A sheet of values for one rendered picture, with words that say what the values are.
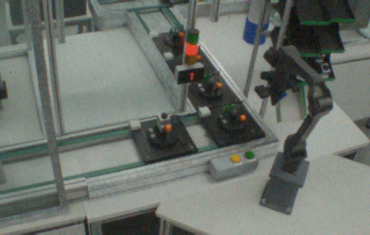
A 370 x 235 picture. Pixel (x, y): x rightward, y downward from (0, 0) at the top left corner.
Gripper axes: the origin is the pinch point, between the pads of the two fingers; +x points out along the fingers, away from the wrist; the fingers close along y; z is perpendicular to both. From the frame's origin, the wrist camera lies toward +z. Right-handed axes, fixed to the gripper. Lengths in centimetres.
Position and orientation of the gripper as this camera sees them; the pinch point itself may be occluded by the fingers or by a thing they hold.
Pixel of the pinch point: (274, 99)
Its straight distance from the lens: 176.2
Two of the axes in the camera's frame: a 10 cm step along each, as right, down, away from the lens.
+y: -9.3, 1.8, -3.3
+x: -0.8, 7.5, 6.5
